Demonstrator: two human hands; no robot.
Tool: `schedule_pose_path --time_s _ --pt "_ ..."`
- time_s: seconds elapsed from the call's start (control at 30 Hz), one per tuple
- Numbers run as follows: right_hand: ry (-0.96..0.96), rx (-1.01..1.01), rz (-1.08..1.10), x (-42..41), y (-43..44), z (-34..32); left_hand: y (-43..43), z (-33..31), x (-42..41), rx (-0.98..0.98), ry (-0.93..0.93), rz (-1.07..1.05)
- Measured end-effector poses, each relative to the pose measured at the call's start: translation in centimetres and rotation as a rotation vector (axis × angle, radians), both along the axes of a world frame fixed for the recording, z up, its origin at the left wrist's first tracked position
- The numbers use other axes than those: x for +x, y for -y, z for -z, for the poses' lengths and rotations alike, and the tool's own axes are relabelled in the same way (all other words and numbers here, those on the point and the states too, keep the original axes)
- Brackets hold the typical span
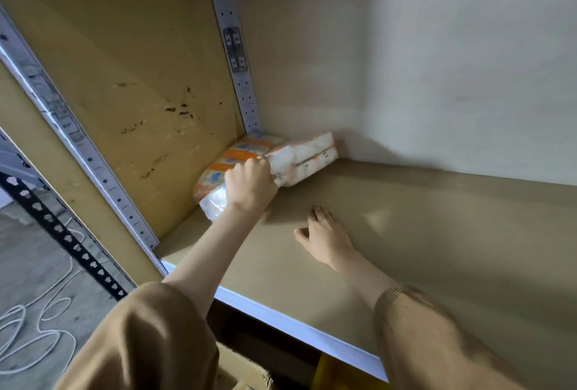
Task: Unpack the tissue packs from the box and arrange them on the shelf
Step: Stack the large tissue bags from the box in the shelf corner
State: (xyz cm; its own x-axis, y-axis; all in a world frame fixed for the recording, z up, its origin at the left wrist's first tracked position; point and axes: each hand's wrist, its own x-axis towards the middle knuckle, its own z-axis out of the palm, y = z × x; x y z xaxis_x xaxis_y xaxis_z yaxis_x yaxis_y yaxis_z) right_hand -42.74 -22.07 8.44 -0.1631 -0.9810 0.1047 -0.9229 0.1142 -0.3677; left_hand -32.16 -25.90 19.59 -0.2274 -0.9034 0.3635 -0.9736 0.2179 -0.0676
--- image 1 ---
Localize person's right hand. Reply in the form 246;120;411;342
293;205;358;270

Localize person's left hand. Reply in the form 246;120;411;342
224;155;279;214

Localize person's left forearm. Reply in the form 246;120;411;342
54;203;269;390

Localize person's right forearm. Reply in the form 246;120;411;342
334;248;529;390

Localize white tissue packet orange stripes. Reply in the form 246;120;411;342
269;132;340;188

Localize white metal shelf beam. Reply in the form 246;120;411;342
160;260;389;382

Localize brown wooden side panel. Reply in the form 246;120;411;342
0;0;246;242

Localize yellow box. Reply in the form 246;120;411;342
311;353;391;390

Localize brown cardboard box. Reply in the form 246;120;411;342
215;343;274;390

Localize white perforated metal upright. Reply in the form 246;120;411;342
200;0;263;134
0;6;169;276

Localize black perforated metal upright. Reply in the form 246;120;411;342
0;172;137;301

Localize grey metal upright connector bracket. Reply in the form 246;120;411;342
223;26;249;74

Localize white cable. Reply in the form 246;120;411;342
0;218;87;377

